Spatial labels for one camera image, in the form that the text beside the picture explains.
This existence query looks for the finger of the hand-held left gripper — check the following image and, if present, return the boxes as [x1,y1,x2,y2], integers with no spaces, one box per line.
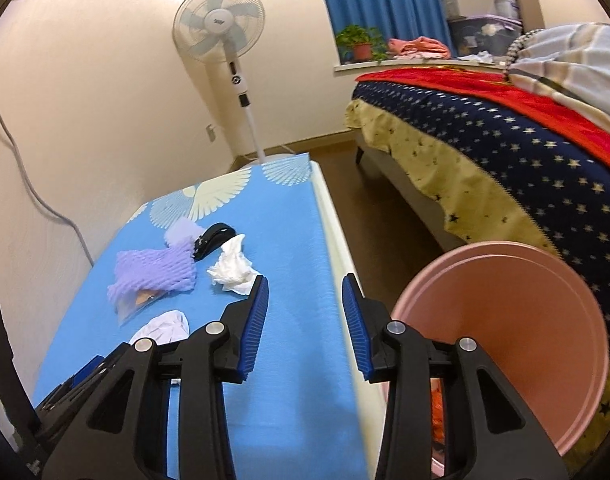
[35,355,108,441]

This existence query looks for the grey striped quilt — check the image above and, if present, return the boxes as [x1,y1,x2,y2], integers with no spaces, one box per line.
[505,22,610,126]

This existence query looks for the clear storage box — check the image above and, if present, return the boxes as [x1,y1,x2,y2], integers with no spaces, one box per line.
[447,14,523,56]

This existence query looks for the pink clothes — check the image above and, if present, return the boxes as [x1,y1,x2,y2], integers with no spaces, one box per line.
[387,36,453,58]

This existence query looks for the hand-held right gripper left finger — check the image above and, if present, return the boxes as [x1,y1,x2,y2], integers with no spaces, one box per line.
[42,275,270,480]

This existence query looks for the red blanket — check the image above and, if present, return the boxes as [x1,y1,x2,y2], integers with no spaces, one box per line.
[357,62,610,181]

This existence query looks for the white windowsill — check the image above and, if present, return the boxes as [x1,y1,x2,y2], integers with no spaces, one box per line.
[333,57,506,73]

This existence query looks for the blue table mat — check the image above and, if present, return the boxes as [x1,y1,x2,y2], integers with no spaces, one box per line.
[32,152,370,480]

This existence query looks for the orange-red plastic bag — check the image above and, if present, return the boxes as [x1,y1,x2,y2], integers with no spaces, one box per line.
[429,377,446,443]

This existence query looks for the purple foam net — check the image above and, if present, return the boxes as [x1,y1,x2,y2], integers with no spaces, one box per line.
[107,217,200,311]

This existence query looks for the black wrapper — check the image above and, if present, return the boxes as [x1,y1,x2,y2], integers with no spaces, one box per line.
[192,222,236,261]

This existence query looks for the grey wall cable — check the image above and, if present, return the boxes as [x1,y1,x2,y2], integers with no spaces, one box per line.
[0,35,96,266]

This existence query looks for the white cardboard box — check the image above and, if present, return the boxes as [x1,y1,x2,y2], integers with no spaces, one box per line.
[439,0,496,21]

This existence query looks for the white paper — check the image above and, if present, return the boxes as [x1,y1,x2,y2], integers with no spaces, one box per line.
[130,308,190,346]
[206,234,263,296]

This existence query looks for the pink plastic bin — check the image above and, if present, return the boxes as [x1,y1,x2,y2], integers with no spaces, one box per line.
[390,241,610,480]

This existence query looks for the clear plastic wrapper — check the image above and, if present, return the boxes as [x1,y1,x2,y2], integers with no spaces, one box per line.
[117,290,162,328]

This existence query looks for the bed with star blanket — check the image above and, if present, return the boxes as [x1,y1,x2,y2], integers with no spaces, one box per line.
[346,97,610,426]

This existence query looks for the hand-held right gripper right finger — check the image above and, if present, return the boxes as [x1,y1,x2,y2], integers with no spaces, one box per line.
[341,274,570,480]

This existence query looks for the bed frame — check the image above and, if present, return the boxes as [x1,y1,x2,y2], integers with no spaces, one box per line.
[355,135,456,251]

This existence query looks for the white standing fan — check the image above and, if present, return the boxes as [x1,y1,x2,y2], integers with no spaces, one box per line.
[172,0,268,166]

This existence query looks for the potted green plant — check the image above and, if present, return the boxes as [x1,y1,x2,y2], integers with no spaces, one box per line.
[335,24,390,63]

